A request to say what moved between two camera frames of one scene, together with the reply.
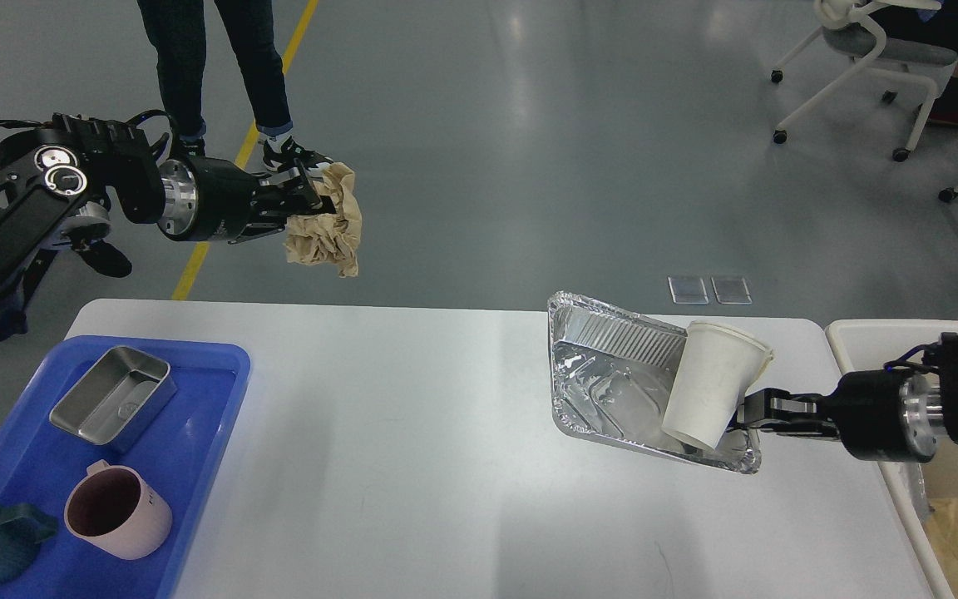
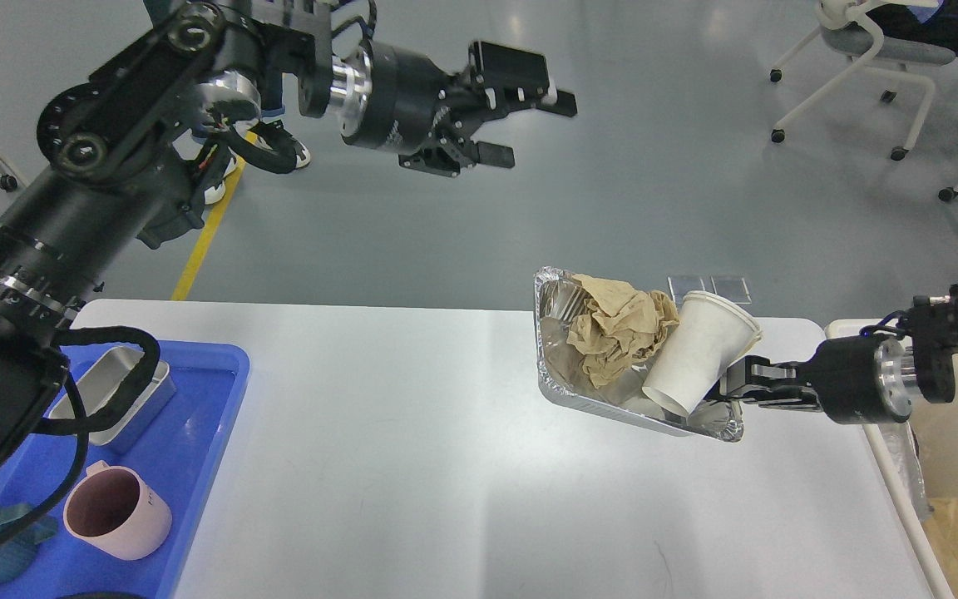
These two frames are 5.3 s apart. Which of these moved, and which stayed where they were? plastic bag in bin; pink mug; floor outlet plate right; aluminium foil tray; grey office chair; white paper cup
Moved: aluminium foil tray; white paper cup
Stayed: floor outlet plate right; grey office chair; pink mug; plastic bag in bin
